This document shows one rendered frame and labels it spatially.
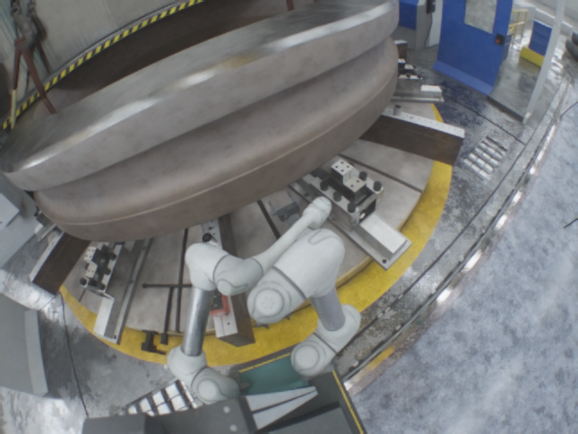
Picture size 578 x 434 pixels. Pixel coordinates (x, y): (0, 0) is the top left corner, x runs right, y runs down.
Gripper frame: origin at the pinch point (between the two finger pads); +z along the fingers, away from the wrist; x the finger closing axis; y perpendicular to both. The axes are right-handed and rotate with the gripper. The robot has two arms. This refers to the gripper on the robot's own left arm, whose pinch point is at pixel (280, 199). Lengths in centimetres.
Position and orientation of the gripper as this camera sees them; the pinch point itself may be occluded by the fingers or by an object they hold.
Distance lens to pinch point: 165.3
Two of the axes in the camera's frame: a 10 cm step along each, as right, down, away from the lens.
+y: 1.6, 5.7, 8.1
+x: 8.7, -4.7, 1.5
